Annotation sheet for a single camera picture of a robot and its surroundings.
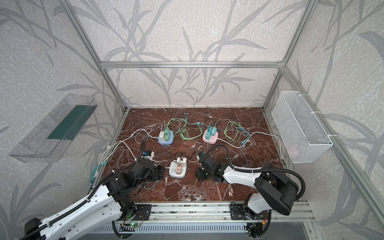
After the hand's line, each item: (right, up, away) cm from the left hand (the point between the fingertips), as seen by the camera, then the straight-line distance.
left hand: (162, 165), depth 79 cm
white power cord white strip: (-33, +10, +21) cm, 40 cm away
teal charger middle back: (+25, +17, +18) cm, 35 cm away
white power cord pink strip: (+74, +1, +19) cm, 77 cm away
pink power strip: (+29, +11, +20) cm, 37 cm away
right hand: (+19, -5, +8) cm, 21 cm away
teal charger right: (+29, +17, +19) cm, 39 cm away
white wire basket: (+63, +19, -15) cm, 68 cm away
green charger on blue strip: (-2, +16, +17) cm, 23 cm away
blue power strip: (-1, +10, +18) cm, 21 cm away
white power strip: (+4, -5, +6) cm, 9 cm away
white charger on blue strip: (-5, +14, +15) cm, 21 cm away
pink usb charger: (+8, -3, +2) cm, 9 cm away
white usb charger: (+10, +1, +4) cm, 11 cm away
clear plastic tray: (-47, +15, -15) cm, 51 cm away
